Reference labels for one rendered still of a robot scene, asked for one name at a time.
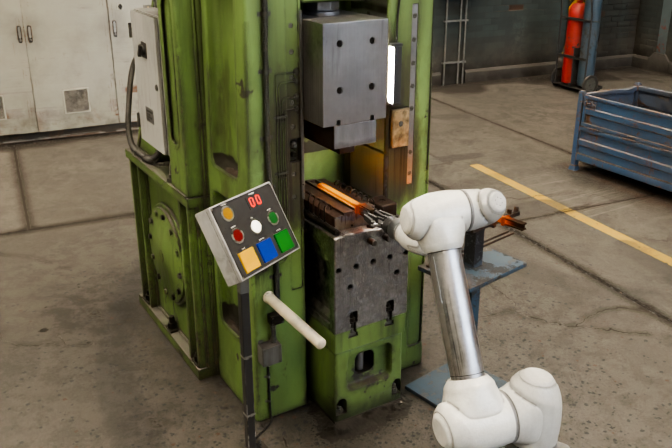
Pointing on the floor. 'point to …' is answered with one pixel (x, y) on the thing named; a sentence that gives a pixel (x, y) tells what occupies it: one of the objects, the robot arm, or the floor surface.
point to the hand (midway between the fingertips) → (366, 211)
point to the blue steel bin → (626, 133)
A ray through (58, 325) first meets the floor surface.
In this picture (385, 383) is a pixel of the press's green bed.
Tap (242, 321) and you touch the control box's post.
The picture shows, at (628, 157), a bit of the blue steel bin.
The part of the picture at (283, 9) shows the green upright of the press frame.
